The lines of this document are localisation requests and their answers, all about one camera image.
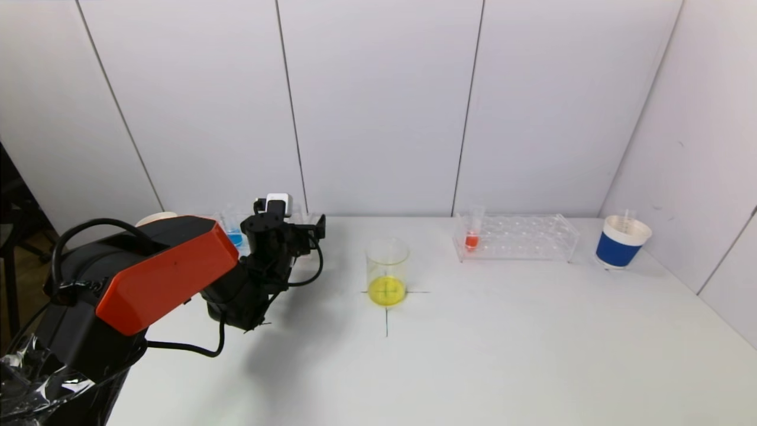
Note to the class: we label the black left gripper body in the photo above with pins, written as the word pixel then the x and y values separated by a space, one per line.
pixel 320 227

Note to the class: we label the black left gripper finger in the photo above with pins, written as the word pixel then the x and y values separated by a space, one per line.
pixel 318 228

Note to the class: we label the test tube with red pigment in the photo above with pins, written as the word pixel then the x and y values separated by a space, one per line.
pixel 471 241
pixel 300 214

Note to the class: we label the test tube with yellow pigment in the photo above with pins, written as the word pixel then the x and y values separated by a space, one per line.
pixel 627 218

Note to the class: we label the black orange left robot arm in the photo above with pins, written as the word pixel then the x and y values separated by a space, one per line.
pixel 159 278

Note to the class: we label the clear acrylic test tube rack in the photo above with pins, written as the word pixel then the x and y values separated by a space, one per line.
pixel 520 242
pixel 307 248

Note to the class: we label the test tube with blue pigment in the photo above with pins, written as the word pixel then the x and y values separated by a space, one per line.
pixel 236 238

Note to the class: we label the clear glass beaker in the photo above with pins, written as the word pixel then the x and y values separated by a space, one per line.
pixel 387 290

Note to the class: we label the blue white paper cup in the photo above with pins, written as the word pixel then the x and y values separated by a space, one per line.
pixel 618 251
pixel 155 218

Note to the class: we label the black metal stand leg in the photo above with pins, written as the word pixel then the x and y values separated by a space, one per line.
pixel 9 278

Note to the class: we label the clear plastic wrap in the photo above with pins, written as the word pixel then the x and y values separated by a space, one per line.
pixel 29 384

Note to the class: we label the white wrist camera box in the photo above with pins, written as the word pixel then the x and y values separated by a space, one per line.
pixel 279 201

